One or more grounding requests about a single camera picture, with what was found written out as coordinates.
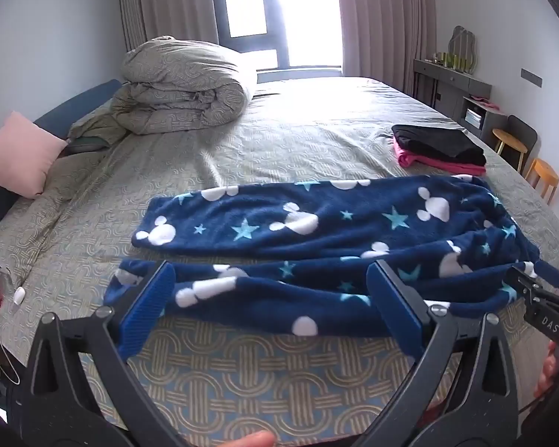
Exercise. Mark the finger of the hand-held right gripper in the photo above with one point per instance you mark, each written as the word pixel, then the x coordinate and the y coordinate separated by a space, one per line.
pixel 524 281
pixel 556 277

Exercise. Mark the navy fleece printed pants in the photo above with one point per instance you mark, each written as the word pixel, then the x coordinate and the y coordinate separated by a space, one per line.
pixel 307 228

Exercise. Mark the pink cloth on shelf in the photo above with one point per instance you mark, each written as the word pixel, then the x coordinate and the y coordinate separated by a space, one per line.
pixel 484 101

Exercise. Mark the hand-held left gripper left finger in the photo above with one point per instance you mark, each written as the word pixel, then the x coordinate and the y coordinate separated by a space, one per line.
pixel 144 305

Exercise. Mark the dark green pillow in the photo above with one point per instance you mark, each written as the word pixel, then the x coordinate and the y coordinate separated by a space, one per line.
pixel 86 145

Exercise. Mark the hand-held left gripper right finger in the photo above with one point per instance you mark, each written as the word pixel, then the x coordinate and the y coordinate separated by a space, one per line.
pixel 393 309

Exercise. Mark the grey wall switch plate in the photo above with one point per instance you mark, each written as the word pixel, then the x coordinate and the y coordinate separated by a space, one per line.
pixel 531 77

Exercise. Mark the white charger plug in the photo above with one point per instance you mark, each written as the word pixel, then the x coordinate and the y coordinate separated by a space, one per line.
pixel 19 295

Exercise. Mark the stack of white papers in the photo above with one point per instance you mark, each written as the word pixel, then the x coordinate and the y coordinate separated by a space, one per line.
pixel 473 118

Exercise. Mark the yellow round stool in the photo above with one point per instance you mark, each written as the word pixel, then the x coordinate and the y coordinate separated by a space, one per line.
pixel 544 172
pixel 510 138

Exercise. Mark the person's left hand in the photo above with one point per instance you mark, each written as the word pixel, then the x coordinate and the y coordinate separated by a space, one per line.
pixel 251 440

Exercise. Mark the pink pillow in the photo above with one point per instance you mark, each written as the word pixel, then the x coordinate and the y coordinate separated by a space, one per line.
pixel 21 153

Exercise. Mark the pink folded garment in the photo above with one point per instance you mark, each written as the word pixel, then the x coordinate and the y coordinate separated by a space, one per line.
pixel 417 160

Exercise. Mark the dark chair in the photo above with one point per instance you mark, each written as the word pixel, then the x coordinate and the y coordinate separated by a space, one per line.
pixel 524 132

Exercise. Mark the folded grey-green duvet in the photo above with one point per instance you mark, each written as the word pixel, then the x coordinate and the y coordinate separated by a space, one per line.
pixel 181 88

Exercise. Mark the dark blue headboard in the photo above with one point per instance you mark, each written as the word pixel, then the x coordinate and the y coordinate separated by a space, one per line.
pixel 74 105

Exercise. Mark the wavy-edged table mirror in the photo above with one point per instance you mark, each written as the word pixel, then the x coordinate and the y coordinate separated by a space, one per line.
pixel 463 46

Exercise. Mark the beige curtain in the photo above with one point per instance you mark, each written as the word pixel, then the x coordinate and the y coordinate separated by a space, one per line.
pixel 384 18
pixel 167 4

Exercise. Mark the bed with patterned sheet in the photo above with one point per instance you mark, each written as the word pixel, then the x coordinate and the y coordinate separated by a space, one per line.
pixel 307 121

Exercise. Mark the grey console desk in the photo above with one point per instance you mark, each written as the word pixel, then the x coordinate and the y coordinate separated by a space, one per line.
pixel 452 86

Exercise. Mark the person's right hand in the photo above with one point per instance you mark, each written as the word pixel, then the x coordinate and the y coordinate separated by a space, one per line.
pixel 547 372

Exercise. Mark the black folded garment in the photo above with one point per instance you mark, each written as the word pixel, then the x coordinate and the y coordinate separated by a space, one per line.
pixel 440 142

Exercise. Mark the dark-framed window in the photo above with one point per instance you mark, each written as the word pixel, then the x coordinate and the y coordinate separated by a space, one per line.
pixel 256 14

